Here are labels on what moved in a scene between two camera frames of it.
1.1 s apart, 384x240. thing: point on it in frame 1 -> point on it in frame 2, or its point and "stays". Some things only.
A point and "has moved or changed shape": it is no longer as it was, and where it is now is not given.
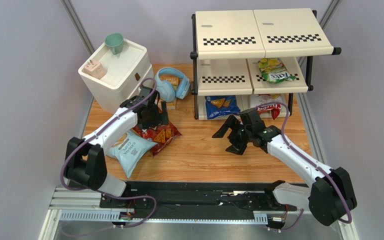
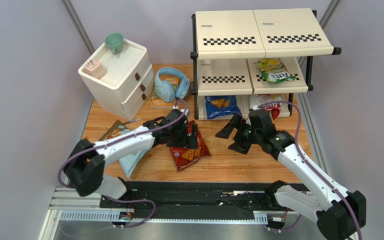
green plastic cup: x=115 y=41 stays
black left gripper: x=160 y=118 -> x=190 y=141
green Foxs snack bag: x=274 y=71 stays
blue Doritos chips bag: x=221 y=106 stays
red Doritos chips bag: x=161 y=134 has moved or changed shape
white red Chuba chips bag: x=273 y=111 stays
